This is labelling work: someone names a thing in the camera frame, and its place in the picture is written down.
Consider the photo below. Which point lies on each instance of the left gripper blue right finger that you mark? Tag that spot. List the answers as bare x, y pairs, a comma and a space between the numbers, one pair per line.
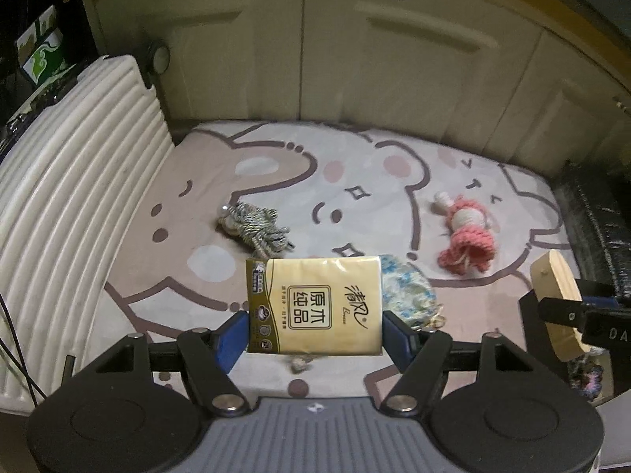
399, 340

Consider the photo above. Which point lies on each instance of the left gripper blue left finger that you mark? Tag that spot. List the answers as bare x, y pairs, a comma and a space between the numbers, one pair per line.
230, 340

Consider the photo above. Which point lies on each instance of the blue floral silk pouch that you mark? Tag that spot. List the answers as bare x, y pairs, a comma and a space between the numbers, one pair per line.
408, 294

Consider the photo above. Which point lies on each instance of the dark brown crochet bundle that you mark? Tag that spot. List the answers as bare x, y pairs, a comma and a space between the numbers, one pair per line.
585, 374

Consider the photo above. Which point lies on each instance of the oval wooden box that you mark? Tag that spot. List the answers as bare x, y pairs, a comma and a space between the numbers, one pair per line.
559, 304

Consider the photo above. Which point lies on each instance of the grey crochet mouse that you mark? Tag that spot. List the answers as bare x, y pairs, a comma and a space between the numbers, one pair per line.
299, 364

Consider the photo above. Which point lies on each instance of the yellow tissue pack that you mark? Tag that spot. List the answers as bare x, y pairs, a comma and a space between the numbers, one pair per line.
317, 307

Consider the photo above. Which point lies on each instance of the pink white crochet doll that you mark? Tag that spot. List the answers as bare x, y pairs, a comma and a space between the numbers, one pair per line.
471, 242

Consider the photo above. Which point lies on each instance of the black gift box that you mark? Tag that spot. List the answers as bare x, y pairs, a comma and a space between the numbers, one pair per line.
538, 344

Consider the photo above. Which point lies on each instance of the cartoon bear bed sheet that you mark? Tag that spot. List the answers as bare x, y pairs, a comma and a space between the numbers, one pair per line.
340, 193

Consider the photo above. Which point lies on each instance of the cream ribbed suitcase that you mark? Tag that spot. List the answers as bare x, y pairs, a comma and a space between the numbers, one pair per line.
70, 188

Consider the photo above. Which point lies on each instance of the suitcase wheel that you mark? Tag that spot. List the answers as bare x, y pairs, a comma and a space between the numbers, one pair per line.
158, 58

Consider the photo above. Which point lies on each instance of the cream cabinet front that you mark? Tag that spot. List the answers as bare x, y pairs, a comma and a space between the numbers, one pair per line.
539, 83

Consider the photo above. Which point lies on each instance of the green white box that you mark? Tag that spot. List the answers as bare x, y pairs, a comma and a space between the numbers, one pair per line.
39, 49

